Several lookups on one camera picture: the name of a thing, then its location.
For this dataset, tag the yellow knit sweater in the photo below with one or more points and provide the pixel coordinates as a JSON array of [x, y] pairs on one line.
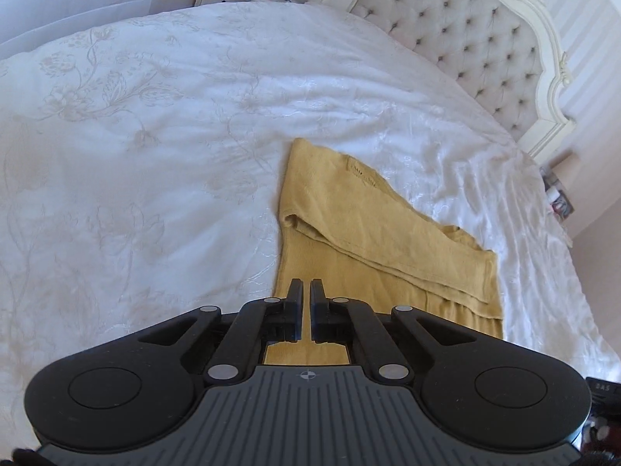
[[342, 223]]

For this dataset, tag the right hand in maroon glove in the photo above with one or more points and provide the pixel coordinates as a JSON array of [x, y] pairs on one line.
[[601, 434]]

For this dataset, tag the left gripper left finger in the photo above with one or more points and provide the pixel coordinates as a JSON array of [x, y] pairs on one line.
[[283, 317]]

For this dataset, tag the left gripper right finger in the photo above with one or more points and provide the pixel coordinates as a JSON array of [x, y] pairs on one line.
[[328, 318]]

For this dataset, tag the white flat cardboard panels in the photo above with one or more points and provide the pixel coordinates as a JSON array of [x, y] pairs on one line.
[[32, 39]]

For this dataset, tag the cream tufted headboard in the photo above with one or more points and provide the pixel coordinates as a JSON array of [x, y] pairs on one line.
[[506, 54]]

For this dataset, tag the white floral bedspread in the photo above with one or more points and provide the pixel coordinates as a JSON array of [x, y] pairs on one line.
[[141, 165]]

